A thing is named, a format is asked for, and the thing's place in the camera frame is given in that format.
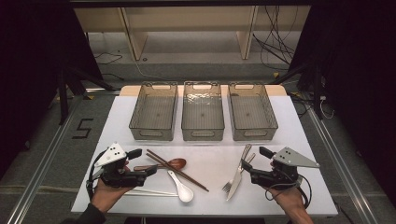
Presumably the person's right hand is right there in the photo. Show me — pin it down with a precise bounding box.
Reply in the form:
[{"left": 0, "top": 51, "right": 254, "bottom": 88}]
[{"left": 265, "top": 183, "right": 308, "bottom": 217}]

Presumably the white ceramic spoon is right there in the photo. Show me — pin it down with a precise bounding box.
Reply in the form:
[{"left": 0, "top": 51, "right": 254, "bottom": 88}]
[{"left": 167, "top": 170, "right": 195, "bottom": 203}]

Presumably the white floor cable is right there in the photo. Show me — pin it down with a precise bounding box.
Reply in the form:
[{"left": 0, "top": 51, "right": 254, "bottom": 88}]
[{"left": 133, "top": 58, "right": 164, "bottom": 81}]

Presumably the brown wooden chopstick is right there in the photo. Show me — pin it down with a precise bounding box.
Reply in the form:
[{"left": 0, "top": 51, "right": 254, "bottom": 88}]
[
  {"left": 147, "top": 148, "right": 210, "bottom": 192},
  {"left": 145, "top": 152, "right": 200, "bottom": 188}
]

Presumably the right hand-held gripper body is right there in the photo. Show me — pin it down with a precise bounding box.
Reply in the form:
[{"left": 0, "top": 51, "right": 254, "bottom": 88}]
[{"left": 249, "top": 147, "right": 321, "bottom": 189}]

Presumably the bundle of black floor cables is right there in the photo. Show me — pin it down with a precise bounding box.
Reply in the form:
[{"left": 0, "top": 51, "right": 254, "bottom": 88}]
[{"left": 251, "top": 6, "right": 301, "bottom": 72}]

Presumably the aluminium floor rail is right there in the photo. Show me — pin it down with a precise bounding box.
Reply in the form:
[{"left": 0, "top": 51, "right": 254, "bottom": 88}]
[
  {"left": 5, "top": 92, "right": 90, "bottom": 224},
  {"left": 305, "top": 105, "right": 380, "bottom": 224}
]

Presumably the black floor cable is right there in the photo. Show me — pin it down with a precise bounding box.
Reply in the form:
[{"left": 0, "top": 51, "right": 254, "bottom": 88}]
[{"left": 93, "top": 51, "right": 124, "bottom": 66}]

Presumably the person's left hand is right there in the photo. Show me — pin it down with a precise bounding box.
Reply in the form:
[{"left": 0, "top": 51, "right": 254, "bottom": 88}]
[{"left": 91, "top": 161, "right": 135, "bottom": 215}]

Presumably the left hand-held gripper cable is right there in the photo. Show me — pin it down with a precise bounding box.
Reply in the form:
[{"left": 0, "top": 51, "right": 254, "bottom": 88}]
[{"left": 85, "top": 150, "right": 107, "bottom": 202}]

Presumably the brown wooden spoon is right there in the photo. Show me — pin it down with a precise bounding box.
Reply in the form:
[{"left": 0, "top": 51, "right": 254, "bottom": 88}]
[{"left": 134, "top": 158, "right": 188, "bottom": 172}]

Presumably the metal fork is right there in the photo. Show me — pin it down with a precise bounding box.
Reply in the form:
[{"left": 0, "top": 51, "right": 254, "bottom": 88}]
[{"left": 221, "top": 152, "right": 257, "bottom": 193}]

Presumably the smoky transparent plastic bin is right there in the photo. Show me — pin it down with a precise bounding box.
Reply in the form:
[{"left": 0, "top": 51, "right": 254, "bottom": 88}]
[
  {"left": 128, "top": 81, "right": 179, "bottom": 142},
  {"left": 180, "top": 80, "right": 226, "bottom": 142},
  {"left": 227, "top": 81, "right": 279, "bottom": 142}
]

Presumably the black curtain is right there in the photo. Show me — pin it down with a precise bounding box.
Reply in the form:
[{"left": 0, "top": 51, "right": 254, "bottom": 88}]
[
  {"left": 0, "top": 0, "right": 105, "bottom": 176},
  {"left": 288, "top": 0, "right": 396, "bottom": 200}
]

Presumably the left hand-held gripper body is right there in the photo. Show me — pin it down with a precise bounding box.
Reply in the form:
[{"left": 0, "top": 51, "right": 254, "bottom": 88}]
[{"left": 92, "top": 142, "right": 148, "bottom": 189}]

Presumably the black metal stand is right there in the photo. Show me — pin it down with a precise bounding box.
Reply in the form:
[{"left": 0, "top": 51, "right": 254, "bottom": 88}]
[
  {"left": 269, "top": 60, "right": 325, "bottom": 121},
  {"left": 56, "top": 65, "right": 119, "bottom": 126}
]

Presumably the beige wooden desk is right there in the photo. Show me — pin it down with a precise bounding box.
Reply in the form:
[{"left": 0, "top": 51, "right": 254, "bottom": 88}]
[{"left": 74, "top": 6, "right": 312, "bottom": 61}]

